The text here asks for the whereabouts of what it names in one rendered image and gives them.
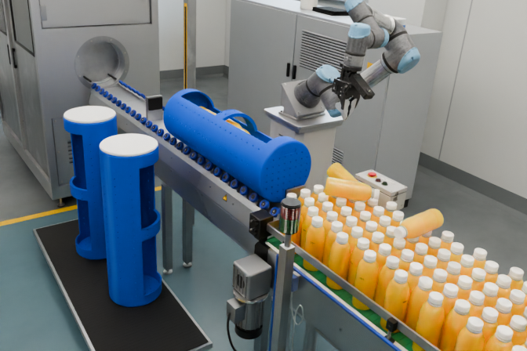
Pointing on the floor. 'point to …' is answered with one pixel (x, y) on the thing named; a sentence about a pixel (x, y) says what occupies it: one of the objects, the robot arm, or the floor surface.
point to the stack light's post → (282, 297)
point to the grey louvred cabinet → (383, 113)
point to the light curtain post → (190, 41)
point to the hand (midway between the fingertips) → (346, 117)
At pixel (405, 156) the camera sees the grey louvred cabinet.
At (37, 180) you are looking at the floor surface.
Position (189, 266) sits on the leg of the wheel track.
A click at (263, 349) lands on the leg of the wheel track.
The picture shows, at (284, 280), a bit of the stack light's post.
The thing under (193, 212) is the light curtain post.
